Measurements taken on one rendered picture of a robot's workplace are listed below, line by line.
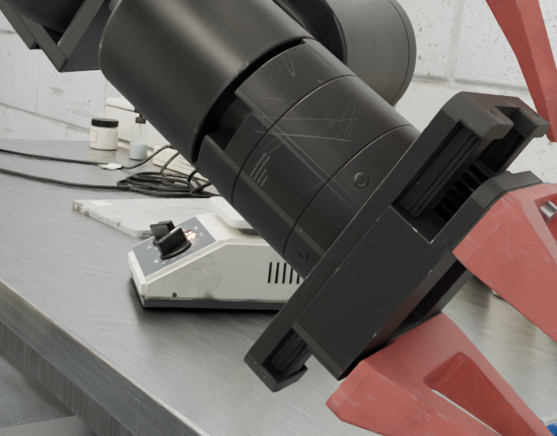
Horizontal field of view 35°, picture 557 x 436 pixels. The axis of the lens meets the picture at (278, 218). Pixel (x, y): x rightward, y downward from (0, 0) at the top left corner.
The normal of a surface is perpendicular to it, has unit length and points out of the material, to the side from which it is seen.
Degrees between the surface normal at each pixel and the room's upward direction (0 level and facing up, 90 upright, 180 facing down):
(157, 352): 0
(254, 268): 90
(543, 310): 100
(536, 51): 87
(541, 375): 0
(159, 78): 96
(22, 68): 90
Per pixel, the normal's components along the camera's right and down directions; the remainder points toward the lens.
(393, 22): 0.74, -0.32
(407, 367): 0.51, -0.78
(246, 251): 0.26, 0.20
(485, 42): -0.80, 0.03
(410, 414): -0.22, 0.33
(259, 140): -0.42, 0.00
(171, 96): -0.61, 0.26
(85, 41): 0.60, 0.76
